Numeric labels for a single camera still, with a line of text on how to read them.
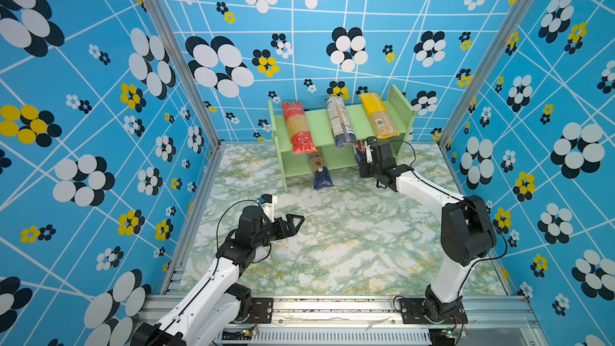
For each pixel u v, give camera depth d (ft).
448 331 2.32
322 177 2.89
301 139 2.58
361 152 3.06
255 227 2.07
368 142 2.78
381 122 2.79
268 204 2.42
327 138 2.78
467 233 1.59
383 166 2.38
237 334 2.34
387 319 2.38
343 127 2.76
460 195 1.72
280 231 2.31
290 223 2.32
